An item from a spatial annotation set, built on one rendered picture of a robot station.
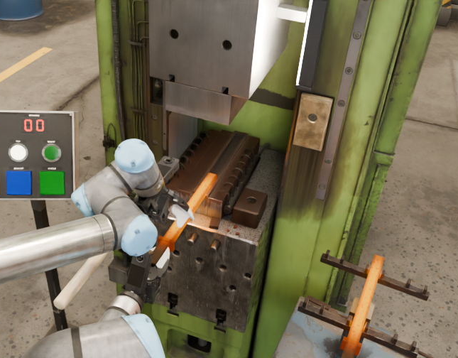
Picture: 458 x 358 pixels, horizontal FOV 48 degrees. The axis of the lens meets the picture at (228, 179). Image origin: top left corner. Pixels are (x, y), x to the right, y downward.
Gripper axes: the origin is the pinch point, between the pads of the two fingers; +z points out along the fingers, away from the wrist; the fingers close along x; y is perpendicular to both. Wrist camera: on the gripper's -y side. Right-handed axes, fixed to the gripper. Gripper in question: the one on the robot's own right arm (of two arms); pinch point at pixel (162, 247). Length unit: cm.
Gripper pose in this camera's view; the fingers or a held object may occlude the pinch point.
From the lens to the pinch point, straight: 143.9
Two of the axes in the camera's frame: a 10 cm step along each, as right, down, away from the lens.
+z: 3.3, -5.3, 7.8
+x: 9.4, 2.5, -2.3
